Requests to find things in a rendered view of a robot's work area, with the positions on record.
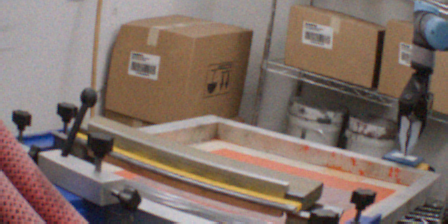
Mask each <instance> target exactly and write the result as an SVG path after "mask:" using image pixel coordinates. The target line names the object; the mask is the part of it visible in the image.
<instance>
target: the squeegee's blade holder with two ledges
mask: <svg viewBox="0 0 448 224"><path fill-rule="evenodd" d="M87 125H88V133H89V132H98V133H103V134H104V135H107V136H111V137H113V138H114V142H113V144H114V147H115V148H118V149H121V150H124V151H126V152H129V153H132V154H135V155H138V156H140V157H144V158H147V159H149V160H152V161H156V162H158V163H160V164H162V165H165V166H168V167H171V168H173V169H176V170H180V171H183V172H186V173H189V174H192V175H195V176H200V177H205V178H208V179H211V180H213V181H217V182H220V183H223V184H226V185H230V186H235V187H238V188H242V189H245V190H248V191H254V192H257V193H260V194H263V195H264V194H266V195H269V196H272V197H278V198H280V199H283V200H284V194H285V193H286V192H287V191H288V187H289V182H286V181H285V182H282V181H280V180H277V179H273V178H272V179H270V178H268V177H264V176H261V175H255V174H252V173H248V172H245V171H242V170H238V169H236V168H229V167H226V166H223V165H219V164H216V163H213V162H209V161H207V160H204V159H200V158H197V157H194V156H190V155H187V154H183V153H180V152H178V151H174V150H171V149H168V148H164V147H162V146H159V145H155V144H152V143H150V142H146V141H143V140H141V139H137V138H134V137H132V136H128V135H126V134H123V133H121V132H119V131H116V130H114V129H111V128H109V127H106V126H103V125H101V124H97V123H95V122H92V121H90V122H89V123H87ZM102 161H104V162H106V163H109V164H111V165H114V166H116V167H120V168H122V169H123V170H125V171H128V172H130V173H133V174H136V175H139V176H141V177H144V178H147V179H150V180H153V181H156V182H159V183H161V184H164V185H167V186H170V187H173V188H176V189H179V190H182V191H185V192H187V193H191V194H194V195H197V196H200V197H202V198H206V199H212V200H215V201H217V202H220V203H223V204H226V205H232V206H235V207H238V208H241V209H246V210H250V211H253V212H258V213H261V214H267V215H270V216H275V217H278V218H281V217H283V216H284V211H281V210H279V211H278V210H275V209H273V208H266V207H264V206H258V205H256V204H252V203H246V202H244V201H241V200H238V199H232V198H229V197H226V196H223V195H219V194H216V193H211V192H208V191H204V190H201V189H198V188H196V187H193V186H189V185H186V184H183V183H180V182H178V181H174V180H171V179H168V178H166V177H163V176H160V175H156V174H154V173H151V172H148V171H146V170H142V169H139V168H137V167H134V166H131V165H128V164H126V163H124V162H122V161H120V160H118V159H114V158H112V157H109V156H107V155H105V159H103V158H102Z"/></svg>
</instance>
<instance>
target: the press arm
mask: <svg viewBox="0 0 448 224"><path fill-rule="evenodd" d="M53 186H54V187H55V188H56V189H57V190H58V191H59V192H60V194H62V195H63V197H64V198H65V199H66V200H67V201H68V202H70V204H71V205H72V206H73V207H74V208H75V209H76V210H79V209H83V210H85V211H86V221H87V222H88V223H89V224H104V221H103V219H104V215H103V214H104V206H100V205H98V204H95V203H93V202H91V201H88V200H86V199H85V198H82V197H80V196H78V195H76V194H73V193H71V192H69V191H67V190H65V189H63V188H61V187H60V186H58V185H56V184H53Z"/></svg>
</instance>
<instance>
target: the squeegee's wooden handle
mask: <svg viewBox="0 0 448 224"><path fill-rule="evenodd" d="M90 121H92V122H95V123H97V124H101V125H103V126H106V127H109V128H111V129H114V130H116V131H119V132H121V133H123V134H126V135H128V136H132V137H134V138H137V139H141V140H143V141H146V142H150V143H152V144H155V145H159V146H162V147H164V148H168V149H171V150H174V151H178V152H180V153H183V154H187V155H190V156H194V157H197V158H200V159H204V160H207V161H209V162H213V163H216V164H219V165H223V166H226V167H229V168H236V169H238V170H242V171H245V172H248V173H252V174H255V175H261V176H264V177H268V178H270V179H272V178H273V179H277V180H280V181H282V182H285V181H286V182H289V187H288V191H287V192H286V193H285V194H284V199H287V200H289V201H295V202H298V203H302V205H301V209H300V210H298V211H300V212H301V211H304V210H306V209H308V208H309V207H310V206H311V205H313V204H314V203H316V202H317V200H319V199H320V198H321V195H322V190H323V187H324V182H321V181H319V180H313V179H311V178H305V177H302V176H296V175H293V174H290V173H284V172H281V171H278V170H274V169H273V170H272V169H268V168H265V167H262V166H259V165H252V164H249V163H246V162H242V161H240V160H236V159H233V158H230V157H226V156H223V155H216V154H213V153H209V152H206V151H203V150H200V149H197V148H193V147H190V146H186V145H183V144H180V143H176V142H174V141H170V140H167V139H164V138H161V137H159V136H157V135H154V134H151V133H148V132H145V131H142V130H139V129H136V128H133V127H130V126H127V125H124V124H121V123H119V122H115V121H113V120H109V119H107V118H105V117H101V116H99V115H97V116H94V117H93V118H91V119H89V120H85V121H84V122H82V124H81V126H80V128H79V132H78V133H81V134H83V135H86V136H87V134H88V125H87V123H89V122H90Z"/></svg>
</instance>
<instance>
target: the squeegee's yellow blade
mask: <svg viewBox="0 0 448 224"><path fill-rule="evenodd" d="M77 136H78V137H80V138H83V139H86V140H87V136H86V135H83V134H81V133H77ZM113 150H114V151H117V152H120V153H122V154H124V155H126V156H128V157H131V158H134V159H136V160H139V161H142V162H145V163H148V164H151V165H154V166H157V167H160V168H162V169H166V170H169V171H172V172H175V173H177V174H181V175H184V176H187V177H190V178H193V179H196V180H199V181H202V182H206V183H209V184H212V185H214V186H218V187H224V188H227V189H230V190H233V191H236V192H239V193H241V192H242V193H246V194H248V195H251V196H254V197H255V196H258V197H260V198H263V199H270V200H272V201H275V202H280V203H284V204H289V205H292V206H294V205H295V206H298V207H297V209H296V212H297V211H298V210H300V209H301V205H302V203H298V202H295V201H289V200H287V199H284V200H283V199H280V198H278V197H272V196H269V195H266V194H264V195H263V194H260V193H257V192H254V191H248V190H245V189H242V188H238V187H235V186H230V185H226V184H223V183H220V182H217V181H213V180H211V179H208V178H205V177H200V176H195V175H192V174H189V173H186V172H183V171H180V170H176V169H173V168H171V167H168V166H165V165H162V164H160V163H158V162H156V161H152V160H149V159H147V158H144V157H140V156H138V155H135V154H132V153H129V152H126V151H124V150H121V149H118V148H115V147H114V148H113Z"/></svg>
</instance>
